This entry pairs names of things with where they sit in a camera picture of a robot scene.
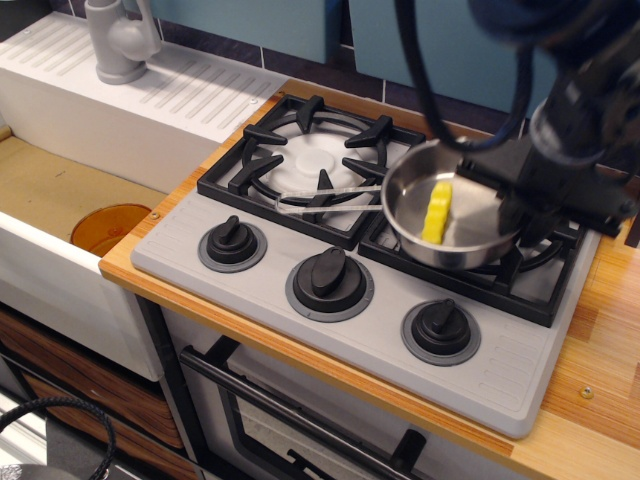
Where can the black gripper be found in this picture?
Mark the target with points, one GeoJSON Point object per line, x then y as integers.
{"type": "Point", "coordinates": [535, 193]}

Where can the steel pan with wire handle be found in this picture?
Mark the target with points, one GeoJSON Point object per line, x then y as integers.
{"type": "Point", "coordinates": [476, 231]}

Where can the yellow toy fry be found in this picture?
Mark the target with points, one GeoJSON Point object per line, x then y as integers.
{"type": "Point", "coordinates": [437, 212]}

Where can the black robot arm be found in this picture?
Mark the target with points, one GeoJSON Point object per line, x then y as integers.
{"type": "Point", "coordinates": [570, 144]}

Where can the black right stove knob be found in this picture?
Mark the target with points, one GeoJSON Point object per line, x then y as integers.
{"type": "Point", "coordinates": [441, 333]}

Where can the black stove knob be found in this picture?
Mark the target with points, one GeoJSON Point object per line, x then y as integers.
{"type": "Point", "coordinates": [330, 287]}
{"type": "Point", "coordinates": [441, 333]}
{"type": "Point", "coordinates": [232, 246]}

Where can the grey toy stove top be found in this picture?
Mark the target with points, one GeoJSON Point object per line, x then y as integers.
{"type": "Point", "coordinates": [501, 387]}

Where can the black middle stove knob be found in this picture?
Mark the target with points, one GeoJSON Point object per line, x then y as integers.
{"type": "Point", "coordinates": [330, 287]}

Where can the black left stove knob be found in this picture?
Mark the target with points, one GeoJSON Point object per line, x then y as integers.
{"type": "Point", "coordinates": [232, 246]}

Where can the black right burner grate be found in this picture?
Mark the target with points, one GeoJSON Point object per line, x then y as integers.
{"type": "Point", "coordinates": [526, 282]}

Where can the black burner grate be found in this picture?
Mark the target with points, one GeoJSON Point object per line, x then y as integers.
{"type": "Point", "coordinates": [301, 160]}
{"type": "Point", "coordinates": [526, 282]}

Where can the black left burner grate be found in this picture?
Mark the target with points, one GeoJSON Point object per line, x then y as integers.
{"type": "Point", "coordinates": [301, 160]}

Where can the orange translucent plate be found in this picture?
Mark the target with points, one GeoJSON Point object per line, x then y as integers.
{"type": "Point", "coordinates": [102, 229]}

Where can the lower wooden drawer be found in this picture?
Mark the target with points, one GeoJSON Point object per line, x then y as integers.
{"type": "Point", "coordinates": [134, 449]}

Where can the wooden drawer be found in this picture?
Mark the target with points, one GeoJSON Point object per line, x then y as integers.
{"type": "Point", "coordinates": [134, 449]}
{"type": "Point", "coordinates": [127, 394]}

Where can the grey toy faucet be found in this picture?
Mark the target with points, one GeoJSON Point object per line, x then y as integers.
{"type": "Point", "coordinates": [121, 45]}

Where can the white toy sink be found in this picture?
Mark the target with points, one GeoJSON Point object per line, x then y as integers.
{"type": "Point", "coordinates": [72, 144]}

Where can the upper wooden drawer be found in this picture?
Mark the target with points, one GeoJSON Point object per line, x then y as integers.
{"type": "Point", "coordinates": [127, 394]}

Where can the oven door with black handle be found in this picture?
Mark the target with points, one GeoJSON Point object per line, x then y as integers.
{"type": "Point", "coordinates": [213, 366]}

